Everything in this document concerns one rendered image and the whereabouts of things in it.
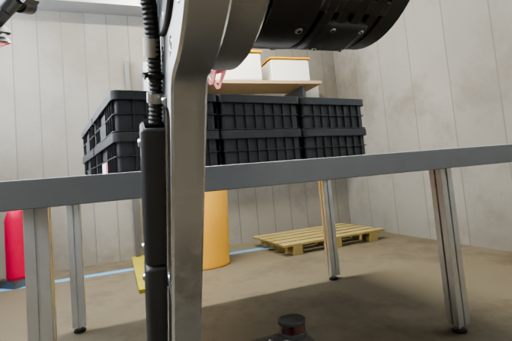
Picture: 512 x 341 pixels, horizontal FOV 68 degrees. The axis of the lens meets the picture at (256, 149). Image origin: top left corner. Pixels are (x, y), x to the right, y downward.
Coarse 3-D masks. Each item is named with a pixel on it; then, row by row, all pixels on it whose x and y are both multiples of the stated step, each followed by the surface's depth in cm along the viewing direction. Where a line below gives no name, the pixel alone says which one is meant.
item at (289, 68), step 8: (272, 56) 363; (264, 64) 380; (272, 64) 363; (280, 64) 366; (288, 64) 368; (296, 64) 371; (304, 64) 374; (264, 72) 379; (272, 72) 362; (280, 72) 365; (288, 72) 368; (296, 72) 370; (304, 72) 373; (288, 80) 367; (296, 80) 370; (304, 80) 373
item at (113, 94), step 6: (114, 90) 97; (120, 90) 97; (126, 90) 98; (108, 96) 99; (114, 96) 97; (120, 96) 97; (126, 96) 98; (132, 96) 98; (138, 96) 99; (144, 96) 100; (210, 96) 110; (102, 102) 108; (108, 102) 100; (102, 108) 109; (96, 114) 120
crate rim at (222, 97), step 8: (216, 96) 112; (224, 96) 112; (232, 96) 113; (240, 96) 115; (248, 96) 116; (256, 96) 117; (264, 96) 119; (272, 96) 120; (280, 96) 122; (296, 104) 128
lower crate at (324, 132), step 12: (312, 132) 127; (324, 132) 130; (336, 132) 132; (348, 132) 135; (360, 132) 138; (300, 144) 129; (312, 144) 128; (324, 144) 130; (336, 144) 133; (348, 144) 136; (360, 144) 139; (300, 156) 128; (312, 156) 127; (324, 156) 130; (336, 156) 133
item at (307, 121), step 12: (300, 108) 128; (312, 108) 129; (324, 108) 132; (336, 108) 134; (348, 108) 138; (300, 120) 128; (312, 120) 129; (324, 120) 132; (336, 120) 134; (348, 120) 137; (360, 120) 140
